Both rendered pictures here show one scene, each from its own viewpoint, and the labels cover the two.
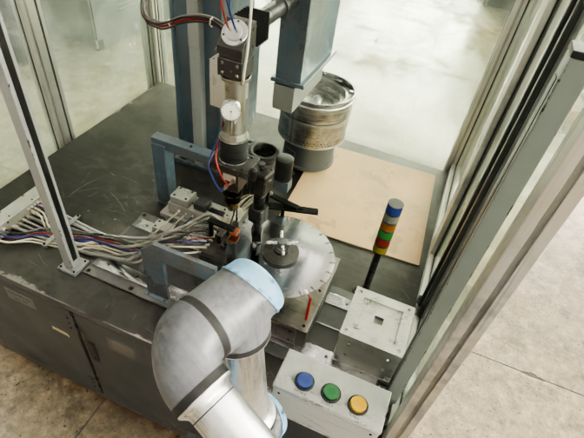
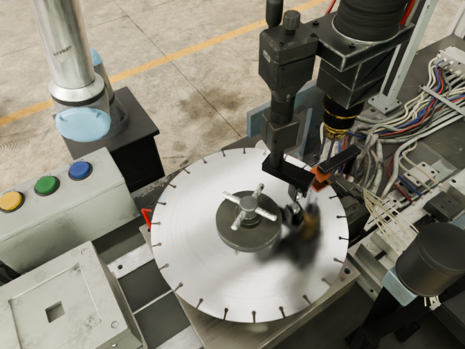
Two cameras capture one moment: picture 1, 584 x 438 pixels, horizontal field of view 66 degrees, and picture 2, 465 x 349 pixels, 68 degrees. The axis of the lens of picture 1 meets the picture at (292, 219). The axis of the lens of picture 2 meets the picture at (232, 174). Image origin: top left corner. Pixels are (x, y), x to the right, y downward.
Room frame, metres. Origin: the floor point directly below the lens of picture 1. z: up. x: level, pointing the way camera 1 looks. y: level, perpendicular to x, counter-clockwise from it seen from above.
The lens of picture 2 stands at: (1.10, -0.22, 1.46)
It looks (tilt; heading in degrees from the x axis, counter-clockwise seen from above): 52 degrees down; 133
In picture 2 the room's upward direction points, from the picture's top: 3 degrees counter-clockwise
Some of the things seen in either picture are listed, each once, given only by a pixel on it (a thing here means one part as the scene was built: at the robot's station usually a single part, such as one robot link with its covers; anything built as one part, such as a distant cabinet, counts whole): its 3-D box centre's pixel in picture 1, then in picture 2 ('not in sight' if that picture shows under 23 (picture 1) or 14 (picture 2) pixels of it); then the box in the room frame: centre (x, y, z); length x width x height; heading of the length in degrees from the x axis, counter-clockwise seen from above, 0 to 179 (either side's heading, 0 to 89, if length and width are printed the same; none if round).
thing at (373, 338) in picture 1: (372, 335); (73, 323); (0.76, -0.29, 0.82); 0.18 x 0.18 x 0.15; 73
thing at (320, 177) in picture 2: (222, 231); (333, 170); (0.97, 0.21, 0.95); 0.10 x 0.03 x 0.07; 73
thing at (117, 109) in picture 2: not in sight; (98, 109); (0.29, 0.10, 0.80); 0.15 x 0.15 x 0.10
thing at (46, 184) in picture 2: (330, 393); (47, 185); (0.53, -0.16, 0.90); 0.04 x 0.04 x 0.02
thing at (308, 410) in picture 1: (328, 401); (64, 210); (0.54, -0.16, 0.82); 0.28 x 0.11 x 0.15; 73
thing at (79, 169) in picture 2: (304, 381); (80, 171); (0.55, -0.09, 0.90); 0.04 x 0.04 x 0.02
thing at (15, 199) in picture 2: (357, 405); (12, 202); (0.51, -0.22, 0.90); 0.04 x 0.04 x 0.02
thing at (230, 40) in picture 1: (261, 61); not in sight; (1.10, 0.14, 1.45); 0.35 x 0.07 x 0.28; 163
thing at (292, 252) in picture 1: (281, 249); (248, 216); (0.92, 0.02, 0.96); 0.11 x 0.11 x 0.03
